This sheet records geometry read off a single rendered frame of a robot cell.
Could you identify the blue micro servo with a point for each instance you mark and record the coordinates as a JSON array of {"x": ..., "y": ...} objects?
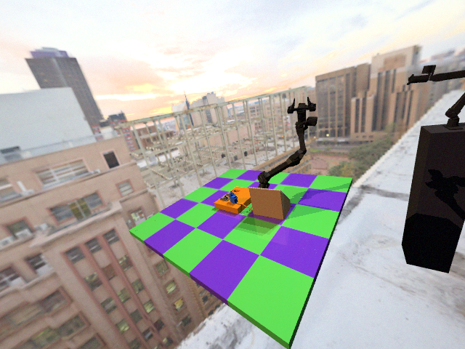
[{"x": 233, "y": 198}]

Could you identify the orange rectangular chassis with pockets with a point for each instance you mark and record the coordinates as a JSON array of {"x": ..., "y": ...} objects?
[{"x": 243, "y": 198}]

